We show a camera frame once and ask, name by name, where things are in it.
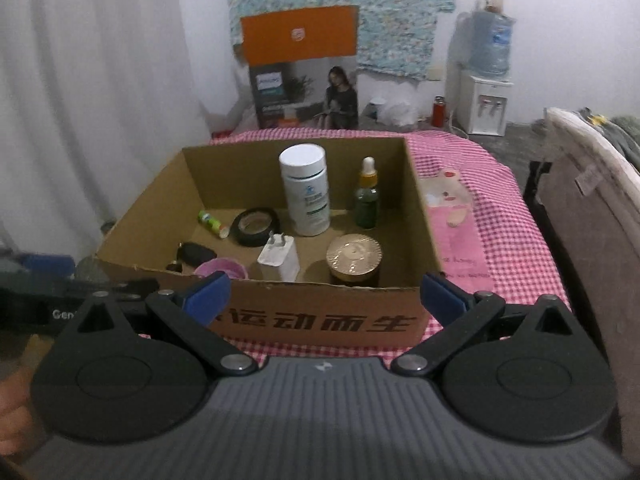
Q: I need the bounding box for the black cylinder tube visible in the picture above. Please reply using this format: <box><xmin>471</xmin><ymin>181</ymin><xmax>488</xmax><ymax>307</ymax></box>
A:
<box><xmin>176</xmin><ymin>242</ymin><xmax>217</xmax><ymax>268</ymax></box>

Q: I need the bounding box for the pink round container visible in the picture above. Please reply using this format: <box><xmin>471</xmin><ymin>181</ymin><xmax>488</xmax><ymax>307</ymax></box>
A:
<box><xmin>194</xmin><ymin>258</ymin><xmax>248</xmax><ymax>280</ymax></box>

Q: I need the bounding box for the small green white tube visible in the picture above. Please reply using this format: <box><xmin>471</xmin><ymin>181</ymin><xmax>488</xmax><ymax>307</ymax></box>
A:
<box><xmin>198</xmin><ymin>210</ymin><xmax>230</xmax><ymax>240</ymax></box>

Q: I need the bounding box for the white power adapter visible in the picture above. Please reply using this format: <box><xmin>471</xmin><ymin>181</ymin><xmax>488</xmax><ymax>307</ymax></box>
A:
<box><xmin>257</xmin><ymin>232</ymin><xmax>300</xmax><ymax>283</ymax></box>

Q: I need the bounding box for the gold lid jar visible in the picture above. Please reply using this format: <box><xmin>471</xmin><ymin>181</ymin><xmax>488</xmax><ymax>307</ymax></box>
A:
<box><xmin>326</xmin><ymin>233</ymin><xmax>383</xmax><ymax>287</ymax></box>

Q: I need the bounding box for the green dropper bottle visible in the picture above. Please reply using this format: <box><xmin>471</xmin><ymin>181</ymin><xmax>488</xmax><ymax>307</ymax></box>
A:
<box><xmin>354</xmin><ymin>156</ymin><xmax>380</xmax><ymax>229</ymax></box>

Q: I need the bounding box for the white supplement bottle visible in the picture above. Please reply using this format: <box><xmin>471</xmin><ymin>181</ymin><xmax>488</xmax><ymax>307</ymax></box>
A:
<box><xmin>279</xmin><ymin>143</ymin><xmax>330</xmax><ymax>237</ymax></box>

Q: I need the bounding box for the person's left hand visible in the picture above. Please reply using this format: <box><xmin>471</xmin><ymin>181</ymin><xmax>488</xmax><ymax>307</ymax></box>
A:
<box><xmin>0</xmin><ymin>366</ymin><xmax>46</xmax><ymax>457</ymax></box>

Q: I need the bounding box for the pink checkered tablecloth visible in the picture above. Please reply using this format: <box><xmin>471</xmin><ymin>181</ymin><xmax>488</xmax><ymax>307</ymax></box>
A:
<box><xmin>215</xmin><ymin>128</ymin><xmax>564</xmax><ymax>361</ymax></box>

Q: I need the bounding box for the black tripod stand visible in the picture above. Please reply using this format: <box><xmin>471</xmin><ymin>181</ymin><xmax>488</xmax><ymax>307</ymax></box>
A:
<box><xmin>522</xmin><ymin>160</ymin><xmax>552</xmax><ymax>214</ymax></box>

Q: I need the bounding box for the brown cardboard box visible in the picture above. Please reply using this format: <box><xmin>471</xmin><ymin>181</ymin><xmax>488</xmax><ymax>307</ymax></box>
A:
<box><xmin>96</xmin><ymin>130</ymin><xmax>440</xmax><ymax>348</ymax></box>

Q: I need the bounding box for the bed mattress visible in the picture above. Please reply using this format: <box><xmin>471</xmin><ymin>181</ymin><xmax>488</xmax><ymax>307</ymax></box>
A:
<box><xmin>536</xmin><ymin>107</ymin><xmax>639</xmax><ymax>464</ymax></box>

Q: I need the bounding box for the red thermos bottle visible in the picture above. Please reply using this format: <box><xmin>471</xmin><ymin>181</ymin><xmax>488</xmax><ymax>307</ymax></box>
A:
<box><xmin>431</xmin><ymin>96</ymin><xmax>447</xmax><ymax>128</ymax></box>

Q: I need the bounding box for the white water dispenser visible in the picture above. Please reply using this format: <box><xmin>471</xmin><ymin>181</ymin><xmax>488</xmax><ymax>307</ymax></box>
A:
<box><xmin>456</xmin><ymin>70</ymin><xmax>513</xmax><ymax>136</ymax></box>

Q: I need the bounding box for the white plastic bag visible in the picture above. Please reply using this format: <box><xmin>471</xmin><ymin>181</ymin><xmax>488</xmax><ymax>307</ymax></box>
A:
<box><xmin>368</xmin><ymin>98</ymin><xmax>419</xmax><ymax>128</ymax></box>

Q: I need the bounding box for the white curtain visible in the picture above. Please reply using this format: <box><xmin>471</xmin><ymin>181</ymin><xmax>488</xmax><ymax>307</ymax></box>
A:
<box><xmin>1</xmin><ymin>0</ymin><xmax>208</xmax><ymax>258</ymax></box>

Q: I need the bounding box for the grey blanket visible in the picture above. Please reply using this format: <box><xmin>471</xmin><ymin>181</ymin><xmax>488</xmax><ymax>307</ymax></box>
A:
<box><xmin>578</xmin><ymin>107</ymin><xmax>640</xmax><ymax>171</ymax></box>

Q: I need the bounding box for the orange appliance box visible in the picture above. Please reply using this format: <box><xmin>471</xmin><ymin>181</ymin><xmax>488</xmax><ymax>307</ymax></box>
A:
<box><xmin>241</xmin><ymin>6</ymin><xmax>359</xmax><ymax>130</ymax></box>

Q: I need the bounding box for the blue water jug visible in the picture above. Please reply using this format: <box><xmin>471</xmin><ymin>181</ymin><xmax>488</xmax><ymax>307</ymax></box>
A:
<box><xmin>469</xmin><ymin>0</ymin><xmax>516</xmax><ymax>78</ymax></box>

